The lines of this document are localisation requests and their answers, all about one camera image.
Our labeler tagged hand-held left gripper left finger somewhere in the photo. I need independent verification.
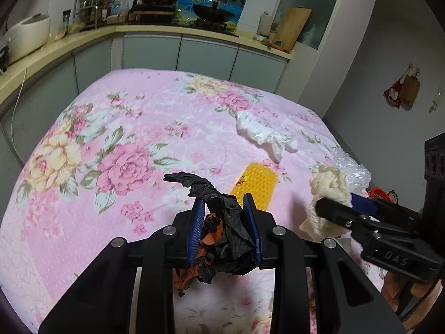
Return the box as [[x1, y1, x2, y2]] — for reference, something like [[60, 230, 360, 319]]
[[38, 198, 206, 334]]

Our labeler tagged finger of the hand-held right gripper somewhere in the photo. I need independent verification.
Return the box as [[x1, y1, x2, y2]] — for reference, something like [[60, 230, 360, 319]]
[[349, 193, 423, 230], [315, 197, 376, 240]]

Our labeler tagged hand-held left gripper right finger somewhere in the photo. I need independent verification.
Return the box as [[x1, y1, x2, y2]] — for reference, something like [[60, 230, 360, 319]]
[[243, 193, 407, 334]]

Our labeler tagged black plastic bag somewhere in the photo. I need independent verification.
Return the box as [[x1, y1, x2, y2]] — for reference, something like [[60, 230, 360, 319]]
[[163, 171, 258, 284]]

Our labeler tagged cream cloth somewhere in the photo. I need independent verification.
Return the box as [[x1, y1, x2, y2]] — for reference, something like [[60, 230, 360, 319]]
[[300, 164, 353, 242]]

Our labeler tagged clear plastic bag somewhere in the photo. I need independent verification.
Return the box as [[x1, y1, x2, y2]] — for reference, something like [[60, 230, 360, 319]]
[[334, 153, 372, 188]]

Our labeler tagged yellow ridged packet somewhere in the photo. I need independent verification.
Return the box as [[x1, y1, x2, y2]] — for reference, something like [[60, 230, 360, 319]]
[[230, 162, 279, 213]]

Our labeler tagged orange wrapper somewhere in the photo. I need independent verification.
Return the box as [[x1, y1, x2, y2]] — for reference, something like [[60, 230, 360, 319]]
[[172, 214, 223, 291]]

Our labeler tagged white plastic bag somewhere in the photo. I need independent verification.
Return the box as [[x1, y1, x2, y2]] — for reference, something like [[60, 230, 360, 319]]
[[236, 111, 299, 163]]

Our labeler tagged person's right hand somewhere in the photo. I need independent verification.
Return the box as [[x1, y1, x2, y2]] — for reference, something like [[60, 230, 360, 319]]
[[380, 271, 445, 333]]

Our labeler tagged brown paper bag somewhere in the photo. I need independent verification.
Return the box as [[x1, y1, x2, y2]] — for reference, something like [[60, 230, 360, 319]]
[[398, 73, 421, 109]]

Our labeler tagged pink floral blanket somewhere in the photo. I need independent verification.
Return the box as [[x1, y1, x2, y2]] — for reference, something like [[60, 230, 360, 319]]
[[0, 68, 386, 334]]

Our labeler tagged white intercom handset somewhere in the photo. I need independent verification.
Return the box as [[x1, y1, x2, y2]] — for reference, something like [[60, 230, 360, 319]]
[[429, 89, 445, 112]]

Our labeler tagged small orange tray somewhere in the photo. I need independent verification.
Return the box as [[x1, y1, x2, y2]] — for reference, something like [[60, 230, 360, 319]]
[[264, 38, 289, 51]]

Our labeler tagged kitchen counter with grey cabinets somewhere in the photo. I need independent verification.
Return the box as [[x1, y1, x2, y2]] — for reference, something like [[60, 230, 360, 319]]
[[0, 24, 294, 168]]

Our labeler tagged wooden cutting board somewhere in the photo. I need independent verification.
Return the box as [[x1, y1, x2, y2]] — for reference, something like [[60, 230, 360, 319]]
[[271, 7, 312, 52]]

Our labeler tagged white plastic bottle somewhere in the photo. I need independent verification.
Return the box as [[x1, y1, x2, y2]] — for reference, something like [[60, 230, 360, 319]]
[[259, 11, 272, 37]]

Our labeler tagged frosted glass panel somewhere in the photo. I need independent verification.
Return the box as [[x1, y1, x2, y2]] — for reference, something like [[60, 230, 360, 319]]
[[275, 0, 345, 50]]

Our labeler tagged black wok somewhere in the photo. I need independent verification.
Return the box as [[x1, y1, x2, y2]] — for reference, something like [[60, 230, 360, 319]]
[[193, 2, 235, 23]]

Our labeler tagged blue backsplash sheet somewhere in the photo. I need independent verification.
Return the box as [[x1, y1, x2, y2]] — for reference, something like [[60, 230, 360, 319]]
[[175, 0, 247, 25]]

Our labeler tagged black gas stove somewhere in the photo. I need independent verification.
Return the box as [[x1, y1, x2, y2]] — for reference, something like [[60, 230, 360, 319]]
[[129, 3, 240, 37]]

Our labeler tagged metal kitchen rack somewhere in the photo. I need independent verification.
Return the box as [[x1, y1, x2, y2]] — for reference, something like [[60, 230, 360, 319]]
[[74, 0, 119, 28]]

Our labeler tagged white rice cooker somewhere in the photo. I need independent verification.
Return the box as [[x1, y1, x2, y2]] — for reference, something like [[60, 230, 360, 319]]
[[2, 14, 52, 65]]

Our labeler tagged white power cable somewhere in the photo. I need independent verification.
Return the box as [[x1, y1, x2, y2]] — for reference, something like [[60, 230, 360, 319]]
[[10, 68, 28, 162]]

